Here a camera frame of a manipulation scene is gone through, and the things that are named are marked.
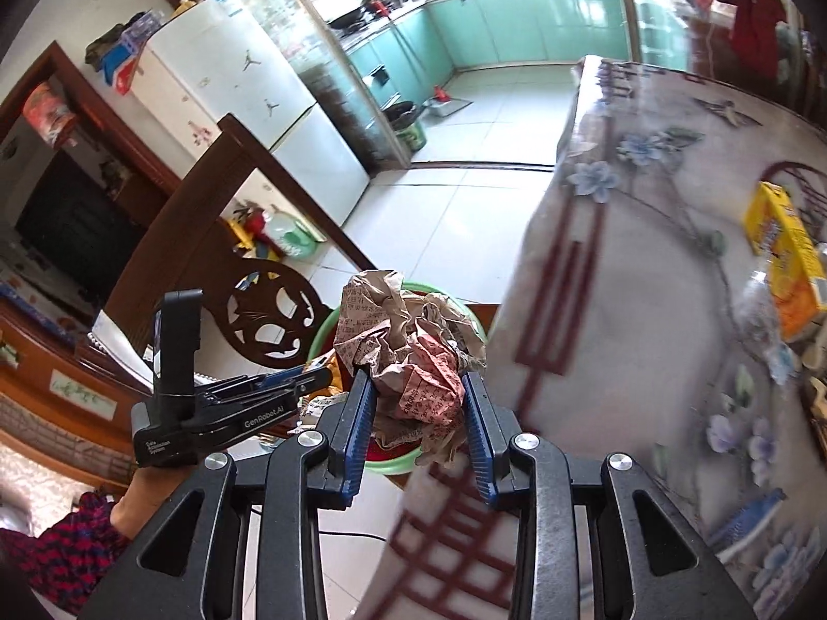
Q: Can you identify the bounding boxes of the brown red paper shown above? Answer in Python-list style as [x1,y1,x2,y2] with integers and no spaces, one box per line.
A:
[333,270,486,464]

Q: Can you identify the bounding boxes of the black kitchen trash bin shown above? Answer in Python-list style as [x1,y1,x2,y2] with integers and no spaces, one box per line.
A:
[382,101,427,154]

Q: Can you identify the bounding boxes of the teal kitchen cabinets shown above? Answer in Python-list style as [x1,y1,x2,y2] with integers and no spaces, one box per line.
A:
[345,0,690,108]

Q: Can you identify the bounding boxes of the person's left hand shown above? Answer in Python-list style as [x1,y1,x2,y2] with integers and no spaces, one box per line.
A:
[111,468,192,540]

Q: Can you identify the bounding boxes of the dark carved wooden chair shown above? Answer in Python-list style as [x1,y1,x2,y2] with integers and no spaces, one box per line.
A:
[88,114,374,397]

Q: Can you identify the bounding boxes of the red bin with green rim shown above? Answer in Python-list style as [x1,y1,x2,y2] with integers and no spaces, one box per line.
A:
[309,298,499,486]

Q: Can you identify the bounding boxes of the floral patterned tablecloth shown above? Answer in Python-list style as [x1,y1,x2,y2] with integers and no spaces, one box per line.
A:
[358,56,825,618]

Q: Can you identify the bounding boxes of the white refrigerator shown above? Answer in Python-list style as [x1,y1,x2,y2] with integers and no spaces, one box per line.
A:
[130,0,369,224]

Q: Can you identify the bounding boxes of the yellow juice carton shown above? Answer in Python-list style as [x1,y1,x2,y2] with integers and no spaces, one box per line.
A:
[743,182,825,340]

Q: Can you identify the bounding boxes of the red mop with dustpan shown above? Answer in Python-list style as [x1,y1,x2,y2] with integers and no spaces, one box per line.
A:
[387,8,474,119]

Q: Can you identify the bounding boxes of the black wok on stove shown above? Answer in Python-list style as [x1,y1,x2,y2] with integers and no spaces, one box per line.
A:
[328,4,374,31]

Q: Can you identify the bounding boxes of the dark red hanging garment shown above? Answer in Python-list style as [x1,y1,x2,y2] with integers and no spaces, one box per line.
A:
[730,0,786,81]

